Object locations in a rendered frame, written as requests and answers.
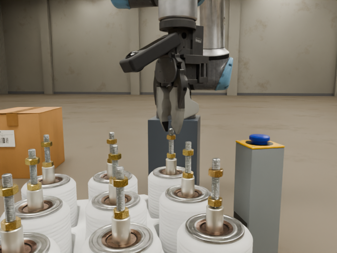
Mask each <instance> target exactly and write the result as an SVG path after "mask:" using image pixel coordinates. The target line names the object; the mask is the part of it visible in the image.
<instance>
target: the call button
mask: <svg viewBox="0 0 337 253"><path fill-rule="evenodd" d="M249 140H251V143H253V144H260V145H264V144H267V143H268V141H270V136H268V135H263V134H252V135H250V136H249Z"/></svg>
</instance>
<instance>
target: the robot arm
mask: <svg viewBox="0 0 337 253"><path fill-rule="evenodd" d="M111 2H112V4H113V5H114V6H115V7H116V8H118V9H132V8H146V7H158V20H159V21H160V23H159V30H160V31H162V32H167V33H168V35H164V36H162V37H160V38H158V39H157V40H155V41H153V42H151V43H150V44H148V45H146V46H145V47H143V48H141V49H139V50H138V51H132V52H130V53H128V54H127V55H126V57H125V58H124V59H122V60H120V62H119V64H120V66H121V68H122V70H123V72H124V73H130V72H139V71H141V70H142V69H143V68H144V67H145V66H147V65H148V64H150V63H151V62H153V61H155V60H156V59H158V60H157V61H156V65H155V71H154V81H153V92H154V100H155V105H156V109H157V111H156V118H159V120H160V123H161V125H162V127H163V130H164V131H165V132H168V126H169V121H168V119H171V120H172V122H171V126H172V128H173V130H174V132H175V134H179V133H180V131H181V128H182V125H183V120H184V119H193V118H196V114H197V113H198V111H199V105H198V103H196V102H195V101H193V100H192V99H191V90H215V91H217V90H226V89H227V88H228V87H229V84H230V79H231V74H232V67H233V58H231V57H229V51H228V50H227V49H226V48H225V0H111ZM198 6H200V25H199V26H198V25H196V22H195V21H196V20H197V19H198Z"/></svg>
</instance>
